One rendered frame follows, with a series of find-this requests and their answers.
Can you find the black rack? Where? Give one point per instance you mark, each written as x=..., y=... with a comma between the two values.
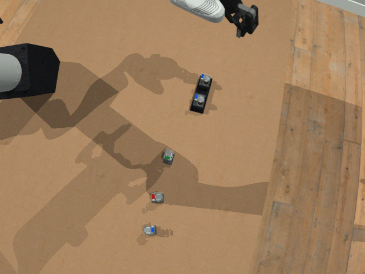
x=201, y=90

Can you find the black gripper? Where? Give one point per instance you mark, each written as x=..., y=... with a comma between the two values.
x=248, y=15

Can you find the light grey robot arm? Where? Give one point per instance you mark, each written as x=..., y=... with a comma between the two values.
x=210, y=10

